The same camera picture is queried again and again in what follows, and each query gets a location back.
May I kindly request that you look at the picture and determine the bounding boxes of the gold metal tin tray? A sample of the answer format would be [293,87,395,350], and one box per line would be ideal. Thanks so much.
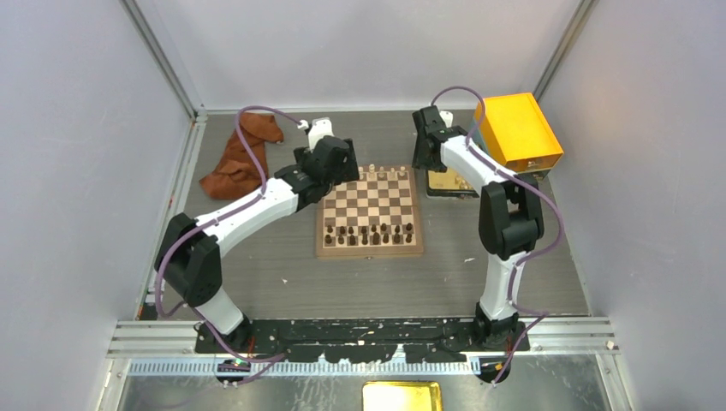
[425,168,479,199]

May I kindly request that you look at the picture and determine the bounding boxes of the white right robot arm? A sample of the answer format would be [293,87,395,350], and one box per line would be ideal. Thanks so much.
[412,105,544,352]

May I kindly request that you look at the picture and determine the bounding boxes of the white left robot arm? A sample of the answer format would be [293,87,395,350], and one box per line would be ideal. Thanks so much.
[155,136,360,354]

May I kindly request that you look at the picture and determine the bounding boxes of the wooden chessboard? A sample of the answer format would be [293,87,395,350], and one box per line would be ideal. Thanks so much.
[315,164,424,259]

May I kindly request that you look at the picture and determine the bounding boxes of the brown cloth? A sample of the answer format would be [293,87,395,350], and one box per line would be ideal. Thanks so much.
[199,113,284,200]

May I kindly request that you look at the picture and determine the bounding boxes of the yellow drawer box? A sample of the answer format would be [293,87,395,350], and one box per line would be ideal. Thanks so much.
[472,92,563,173]

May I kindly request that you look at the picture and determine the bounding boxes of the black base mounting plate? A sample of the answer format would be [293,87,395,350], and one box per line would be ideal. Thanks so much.
[194,317,529,364]

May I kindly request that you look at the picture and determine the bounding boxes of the gold tin lid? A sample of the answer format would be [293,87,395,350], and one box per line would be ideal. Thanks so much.
[361,381,443,411]

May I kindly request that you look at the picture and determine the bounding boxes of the aluminium front rail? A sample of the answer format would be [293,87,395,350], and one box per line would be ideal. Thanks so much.
[108,317,620,379]

